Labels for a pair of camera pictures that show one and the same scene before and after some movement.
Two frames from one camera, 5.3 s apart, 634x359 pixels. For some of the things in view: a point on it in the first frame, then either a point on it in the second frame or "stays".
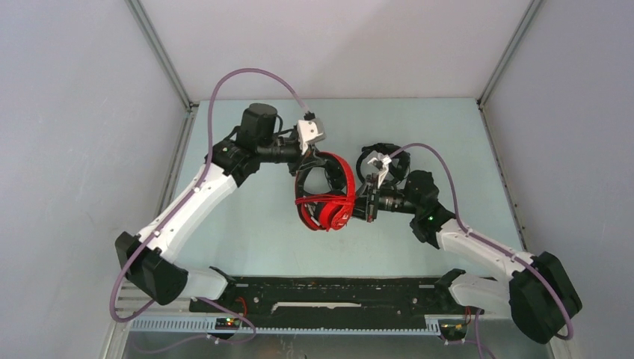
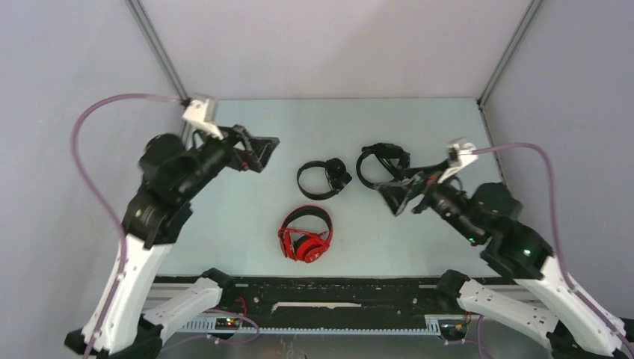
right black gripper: x=364 y=206 -> x=395 y=194
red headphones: x=327 y=212 -> x=306 y=248
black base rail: x=126 y=321 stays
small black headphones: x=335 y=176 stays
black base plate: x=337 y=302 stays
